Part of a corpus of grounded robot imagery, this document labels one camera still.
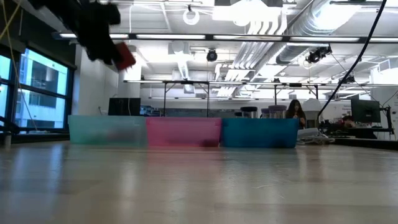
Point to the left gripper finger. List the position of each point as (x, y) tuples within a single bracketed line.
[(101, 49)]

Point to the red long charger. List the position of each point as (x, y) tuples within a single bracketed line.
[(127, 56)]

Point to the black capped blue sand hourglass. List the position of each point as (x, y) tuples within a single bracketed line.
[(248, 109)]

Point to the purple capped hourglass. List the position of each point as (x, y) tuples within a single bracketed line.
[(277, 107), (265, 112)]

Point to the black cabinet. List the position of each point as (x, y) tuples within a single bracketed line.
[(124, 106)]

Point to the large window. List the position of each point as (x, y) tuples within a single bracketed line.
[(43, 77)]

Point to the long ceiling light bar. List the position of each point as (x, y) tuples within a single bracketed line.
[(171, 36)]

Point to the green plastic bin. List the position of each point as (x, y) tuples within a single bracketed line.
[(105, 130)]

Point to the black metal rack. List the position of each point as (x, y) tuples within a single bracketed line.
[(186, 82)]

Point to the pink plastic bin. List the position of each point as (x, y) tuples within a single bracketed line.
[(183, 130)]

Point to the teal plastic bin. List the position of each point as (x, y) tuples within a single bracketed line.
[(259, 132)]

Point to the person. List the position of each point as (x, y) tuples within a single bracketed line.
[(347, 121), (295, 110)]

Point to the white light bulb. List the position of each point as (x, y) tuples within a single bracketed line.
[(311, 105)]

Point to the black monitor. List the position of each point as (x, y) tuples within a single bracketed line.
[(365, 111)]

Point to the black ceiling camera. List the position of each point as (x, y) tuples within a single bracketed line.
[(317, 55), (212, 55)]

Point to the silver ventilation duct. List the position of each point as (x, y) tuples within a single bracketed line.
[(311, 25)]

